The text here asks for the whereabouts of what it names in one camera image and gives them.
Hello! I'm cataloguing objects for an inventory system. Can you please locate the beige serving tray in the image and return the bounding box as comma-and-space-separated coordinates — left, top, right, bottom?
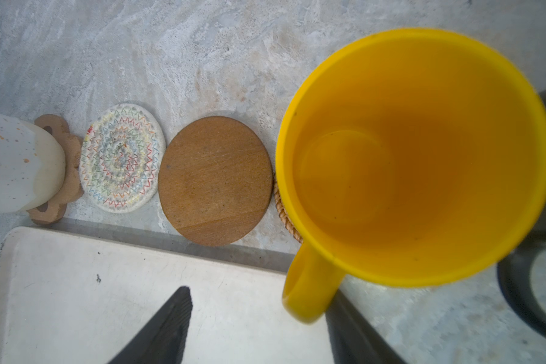
0, 227, 333, 363

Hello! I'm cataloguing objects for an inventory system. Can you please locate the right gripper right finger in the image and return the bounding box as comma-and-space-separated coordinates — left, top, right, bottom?
325, 291, 405, 364

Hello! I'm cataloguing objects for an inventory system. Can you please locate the multicolour woven rope coaster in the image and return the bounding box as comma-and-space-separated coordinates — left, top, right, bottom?
79, 103, 166, 214

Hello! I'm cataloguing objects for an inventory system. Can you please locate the plain round wooden coaster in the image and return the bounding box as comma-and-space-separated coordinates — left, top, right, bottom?
159, 116, 273, 247

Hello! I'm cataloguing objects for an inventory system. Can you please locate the cork paw print coaster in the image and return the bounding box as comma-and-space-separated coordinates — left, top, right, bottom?
27, 114, 83, 225

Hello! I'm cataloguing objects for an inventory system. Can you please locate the white mug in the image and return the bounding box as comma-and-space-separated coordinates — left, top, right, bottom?
0, 114, 66, 214

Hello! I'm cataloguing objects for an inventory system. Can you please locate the wicker rattan coaster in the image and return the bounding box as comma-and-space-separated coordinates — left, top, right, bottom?
273, 177, 303, 244

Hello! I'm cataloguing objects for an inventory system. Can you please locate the yellow mug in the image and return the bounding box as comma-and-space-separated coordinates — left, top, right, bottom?
275, 28, 546, 323

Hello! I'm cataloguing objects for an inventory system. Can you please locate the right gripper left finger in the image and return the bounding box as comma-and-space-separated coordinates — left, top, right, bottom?
111, 286, 193, 363

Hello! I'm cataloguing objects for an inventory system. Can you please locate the black mug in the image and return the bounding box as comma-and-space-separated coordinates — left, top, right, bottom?
497, 89, 546, 339

